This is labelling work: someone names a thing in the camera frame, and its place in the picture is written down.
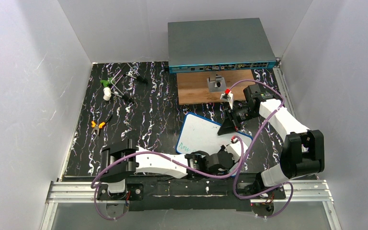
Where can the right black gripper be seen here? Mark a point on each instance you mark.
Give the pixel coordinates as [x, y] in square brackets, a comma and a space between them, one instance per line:
[232, 117]

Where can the blue framed whiteboard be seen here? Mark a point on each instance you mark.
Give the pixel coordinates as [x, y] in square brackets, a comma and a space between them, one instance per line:
[198, 133]

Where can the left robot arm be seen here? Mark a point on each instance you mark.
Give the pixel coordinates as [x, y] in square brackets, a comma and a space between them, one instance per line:
[123, 159]

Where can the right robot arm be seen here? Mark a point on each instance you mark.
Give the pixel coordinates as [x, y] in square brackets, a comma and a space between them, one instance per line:
[303, 149]

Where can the white plastic pipe piece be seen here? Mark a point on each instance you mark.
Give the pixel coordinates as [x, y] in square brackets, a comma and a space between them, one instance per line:
[107, 94]

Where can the green plastic piece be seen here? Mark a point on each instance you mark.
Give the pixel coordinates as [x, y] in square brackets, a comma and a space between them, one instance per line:
[107, 82]

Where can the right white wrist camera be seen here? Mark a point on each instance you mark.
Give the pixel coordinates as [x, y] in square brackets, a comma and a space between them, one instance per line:
[227, 96]

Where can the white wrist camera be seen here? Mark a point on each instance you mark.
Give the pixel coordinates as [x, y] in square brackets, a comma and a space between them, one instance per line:
[237, 148]
[227, 96]

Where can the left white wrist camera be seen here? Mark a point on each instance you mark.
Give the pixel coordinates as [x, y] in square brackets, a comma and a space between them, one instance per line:
[237, 148]

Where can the grey metal bracket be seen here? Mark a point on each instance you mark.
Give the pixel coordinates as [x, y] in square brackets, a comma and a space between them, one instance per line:
[216, 83]

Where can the grey network switch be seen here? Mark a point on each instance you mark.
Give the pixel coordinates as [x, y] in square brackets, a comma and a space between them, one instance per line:
[217, 45]

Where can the aluminium frame rail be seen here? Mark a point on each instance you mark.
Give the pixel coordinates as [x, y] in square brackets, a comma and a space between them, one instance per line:
[159, 193]

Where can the orange handled pliers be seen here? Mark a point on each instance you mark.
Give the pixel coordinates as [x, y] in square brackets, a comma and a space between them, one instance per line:
[96, 127]

